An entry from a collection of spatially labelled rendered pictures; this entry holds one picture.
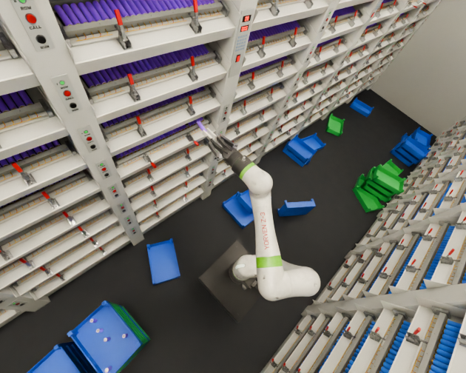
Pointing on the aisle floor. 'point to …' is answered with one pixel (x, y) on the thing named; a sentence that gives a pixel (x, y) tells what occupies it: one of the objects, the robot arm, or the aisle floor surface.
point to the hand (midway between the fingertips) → (209, 135)
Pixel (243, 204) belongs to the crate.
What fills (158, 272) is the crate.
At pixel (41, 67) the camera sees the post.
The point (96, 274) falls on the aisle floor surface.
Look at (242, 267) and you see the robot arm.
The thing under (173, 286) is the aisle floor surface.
